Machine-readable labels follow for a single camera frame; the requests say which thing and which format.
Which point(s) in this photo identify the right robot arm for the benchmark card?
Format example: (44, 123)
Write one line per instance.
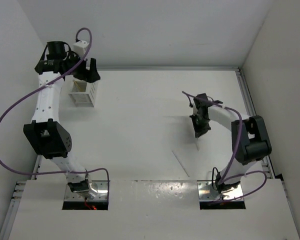
(249, 136)

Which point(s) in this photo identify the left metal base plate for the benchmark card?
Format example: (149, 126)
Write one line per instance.
(99, 193)

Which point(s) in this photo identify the thin clear silver stick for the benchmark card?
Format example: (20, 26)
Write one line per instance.
(197, 144)

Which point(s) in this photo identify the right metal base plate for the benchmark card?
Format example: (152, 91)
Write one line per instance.
(206, 193)

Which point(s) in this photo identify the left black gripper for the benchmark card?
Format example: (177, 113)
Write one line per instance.
(91, 75)

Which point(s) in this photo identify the metal base plate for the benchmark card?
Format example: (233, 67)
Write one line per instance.
(206, 193)
(99, 193)

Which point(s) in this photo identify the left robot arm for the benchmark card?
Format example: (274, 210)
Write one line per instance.
(45, 134)

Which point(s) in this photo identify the white two-slot organizer box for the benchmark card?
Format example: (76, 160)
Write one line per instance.
(85, 98)

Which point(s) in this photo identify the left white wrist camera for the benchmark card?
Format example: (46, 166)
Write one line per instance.
(80, 47)

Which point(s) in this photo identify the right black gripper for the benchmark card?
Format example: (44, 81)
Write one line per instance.
(199, 131)

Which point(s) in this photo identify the aluminium frame rail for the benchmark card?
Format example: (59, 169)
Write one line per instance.
(250, 108)

